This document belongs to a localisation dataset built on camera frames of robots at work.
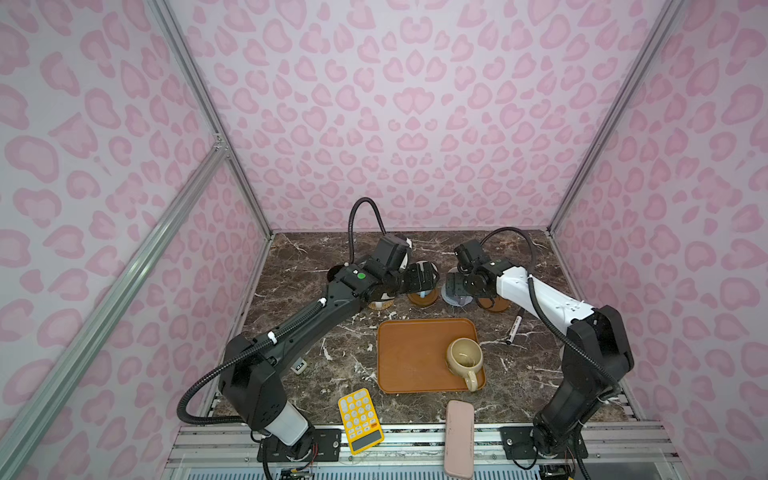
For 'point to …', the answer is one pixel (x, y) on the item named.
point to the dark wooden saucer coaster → (428, 299)
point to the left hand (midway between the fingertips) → (431, 279)
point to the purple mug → (455, 283)
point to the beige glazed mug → (465, 358)
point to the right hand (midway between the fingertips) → (464, 286)
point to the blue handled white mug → (423, 293)
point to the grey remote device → (298, 366)
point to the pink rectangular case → (459, 450)
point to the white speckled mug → (381, 305)
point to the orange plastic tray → (412, 354)
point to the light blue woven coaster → (455, 301)
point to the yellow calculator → (361, 421)
